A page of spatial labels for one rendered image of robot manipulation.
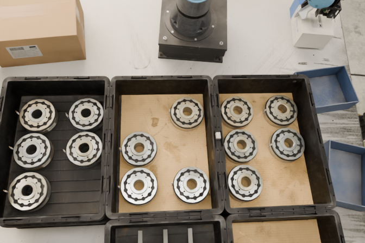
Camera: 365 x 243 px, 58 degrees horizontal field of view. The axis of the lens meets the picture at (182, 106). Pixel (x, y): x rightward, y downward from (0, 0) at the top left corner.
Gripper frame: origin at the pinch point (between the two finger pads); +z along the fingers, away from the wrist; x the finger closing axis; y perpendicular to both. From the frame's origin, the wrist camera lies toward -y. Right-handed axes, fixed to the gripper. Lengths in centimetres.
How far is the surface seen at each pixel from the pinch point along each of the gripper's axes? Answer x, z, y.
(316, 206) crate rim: -14, -15, 74
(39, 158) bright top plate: -89, -8, 64
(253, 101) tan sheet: -26.4, -5.0, 40.3
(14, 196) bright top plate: -93, -8, 75
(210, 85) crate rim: -42, -15, 41
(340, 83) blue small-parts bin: 11.4, 6.9, 24.9
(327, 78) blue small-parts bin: 6.9, 7.6, 22.5
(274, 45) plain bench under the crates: -13.1, 8.1, 9.0
